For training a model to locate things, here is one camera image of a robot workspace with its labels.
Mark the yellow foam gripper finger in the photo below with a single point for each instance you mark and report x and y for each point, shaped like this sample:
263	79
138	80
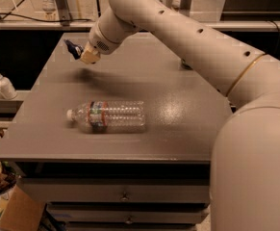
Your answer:
90	55

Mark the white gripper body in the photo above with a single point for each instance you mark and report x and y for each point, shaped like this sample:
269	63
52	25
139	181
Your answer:
98	44

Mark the blue rxbar blueberry bar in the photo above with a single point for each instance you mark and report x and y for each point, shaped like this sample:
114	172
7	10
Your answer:
75	50

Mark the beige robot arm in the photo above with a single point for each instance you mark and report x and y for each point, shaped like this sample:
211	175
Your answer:
245	163

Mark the clear plastic water bottle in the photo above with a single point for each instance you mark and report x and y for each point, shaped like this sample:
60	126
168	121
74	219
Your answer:
101	115

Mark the green soda can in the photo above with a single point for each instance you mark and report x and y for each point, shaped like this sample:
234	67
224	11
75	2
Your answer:
185	65

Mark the white pump lotion bottle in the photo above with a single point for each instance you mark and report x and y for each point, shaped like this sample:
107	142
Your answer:
6	88

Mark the grey drawer cabinet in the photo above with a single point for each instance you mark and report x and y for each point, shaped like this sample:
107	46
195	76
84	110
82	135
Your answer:
122	197

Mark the brown cardboard box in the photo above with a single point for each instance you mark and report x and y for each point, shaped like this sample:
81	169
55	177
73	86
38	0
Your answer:
22	213

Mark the metal railing frame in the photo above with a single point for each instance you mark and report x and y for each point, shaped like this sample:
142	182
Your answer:
22	14

